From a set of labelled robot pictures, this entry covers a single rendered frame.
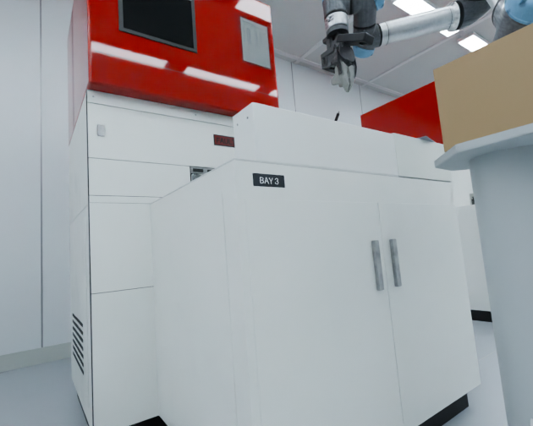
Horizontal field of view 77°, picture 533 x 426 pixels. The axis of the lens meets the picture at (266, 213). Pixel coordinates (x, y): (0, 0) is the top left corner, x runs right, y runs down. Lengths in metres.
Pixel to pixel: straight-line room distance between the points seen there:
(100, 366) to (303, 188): 0.87
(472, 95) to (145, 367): 1.25
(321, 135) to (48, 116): 2.31
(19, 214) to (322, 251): 2.24
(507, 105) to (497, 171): 0.14
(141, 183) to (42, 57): 1.94
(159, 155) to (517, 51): 1.10
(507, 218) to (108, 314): 1.16
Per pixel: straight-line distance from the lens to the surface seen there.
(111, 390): 1.32
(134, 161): 1.32
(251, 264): 0.72
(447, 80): 0.98
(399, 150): 1.20
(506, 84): 0.92
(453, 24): 1.47
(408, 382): 1.14
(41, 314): 2.73
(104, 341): 1.27
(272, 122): 0.83
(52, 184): 2.78
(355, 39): 1.16
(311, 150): 0.88
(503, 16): 1.09
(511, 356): 0.97
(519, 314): 0.93
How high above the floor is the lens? 0.62
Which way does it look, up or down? 6 degrees up
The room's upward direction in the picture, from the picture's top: 5 degrees counter-clockwise
